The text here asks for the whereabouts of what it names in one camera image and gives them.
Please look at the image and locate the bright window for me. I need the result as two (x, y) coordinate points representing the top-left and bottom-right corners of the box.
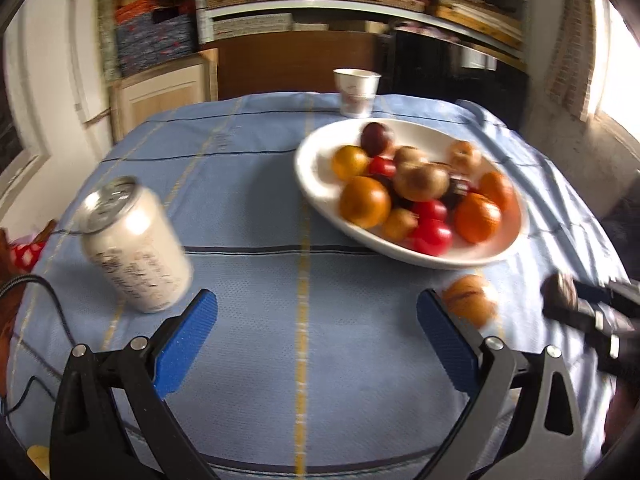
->
(590, 0), (640, 142)

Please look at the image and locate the brown russet pear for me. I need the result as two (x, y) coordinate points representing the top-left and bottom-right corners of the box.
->
(392, 162), (451, 202)
(447, 140), (483, 173)
(442, 274), (498, 329)
(393, 145), (428, 168)

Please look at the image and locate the black braided cable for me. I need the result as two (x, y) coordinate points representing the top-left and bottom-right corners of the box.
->
(0, 274), (78, 413)

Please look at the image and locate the dark red plum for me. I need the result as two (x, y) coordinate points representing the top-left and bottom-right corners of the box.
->
(360, 121), (396, 157)

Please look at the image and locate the bumpy orange mandarin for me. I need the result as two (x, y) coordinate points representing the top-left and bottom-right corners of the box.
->
(478, 171), (517, 213)
(454, 193), (502, 244)

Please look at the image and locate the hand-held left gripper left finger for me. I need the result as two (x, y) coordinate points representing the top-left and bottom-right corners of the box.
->
(49, 288), (221, 480)

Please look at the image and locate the white paper cup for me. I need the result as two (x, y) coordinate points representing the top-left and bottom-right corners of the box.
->
(333, 68), (382, 119)

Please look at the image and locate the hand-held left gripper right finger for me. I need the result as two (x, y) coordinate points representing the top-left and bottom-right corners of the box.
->
(416, 288), (586, 480)

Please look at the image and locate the green patterned roll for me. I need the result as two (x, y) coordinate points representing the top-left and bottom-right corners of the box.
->
(97, 0), (124, 82)

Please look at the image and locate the white oval plate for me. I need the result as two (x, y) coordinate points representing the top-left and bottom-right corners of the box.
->
(295, 117), (530, 269)

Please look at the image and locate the white beverage can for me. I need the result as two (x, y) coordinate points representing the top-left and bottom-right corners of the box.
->
(80, 176), (194, 314)

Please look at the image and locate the black cabinet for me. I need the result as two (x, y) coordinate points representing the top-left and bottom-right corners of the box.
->
(379, 29), (532, 132)

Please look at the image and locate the black leather chair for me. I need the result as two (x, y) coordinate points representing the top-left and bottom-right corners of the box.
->
(599, 194), (640, 243)

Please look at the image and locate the light wooden framed panel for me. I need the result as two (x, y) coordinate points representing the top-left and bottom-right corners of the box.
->
(109, 49), (222, 144)

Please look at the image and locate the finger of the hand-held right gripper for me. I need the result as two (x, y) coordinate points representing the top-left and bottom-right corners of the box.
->
(575, 280), (640, 317)
(542, 300), (632, 349)

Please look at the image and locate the brown wooden board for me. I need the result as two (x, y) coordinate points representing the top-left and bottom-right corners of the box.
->
(216, 30), (387, 102)

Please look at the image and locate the shelf of flat boxes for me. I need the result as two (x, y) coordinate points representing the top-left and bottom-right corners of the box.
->
(196, 0), (532, 63)

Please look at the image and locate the red white checked cloth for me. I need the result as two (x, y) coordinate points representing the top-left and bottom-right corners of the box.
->
(10, 240), (49, 272)

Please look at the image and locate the stack of blue patterned boxes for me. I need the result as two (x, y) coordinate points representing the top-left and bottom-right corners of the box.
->
(114, 7), (199, 80)

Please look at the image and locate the brown plush cloth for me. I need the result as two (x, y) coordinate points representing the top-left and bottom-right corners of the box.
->
(0, 220), (58, 361)

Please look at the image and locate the patterned curtain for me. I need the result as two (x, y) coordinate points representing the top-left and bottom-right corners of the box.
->
(544, 0), (602, 122)

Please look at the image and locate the cream power strip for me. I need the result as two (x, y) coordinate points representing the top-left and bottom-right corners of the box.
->
(27, 444), (52, 477)

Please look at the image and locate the smooth orange tangerine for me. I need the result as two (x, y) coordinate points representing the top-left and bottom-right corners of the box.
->
(339, 176), (392, 229)
(331, 145), (371, 182)

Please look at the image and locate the blue checked tablecloth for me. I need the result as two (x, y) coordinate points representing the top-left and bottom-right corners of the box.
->
(5, 92), (633, 480)

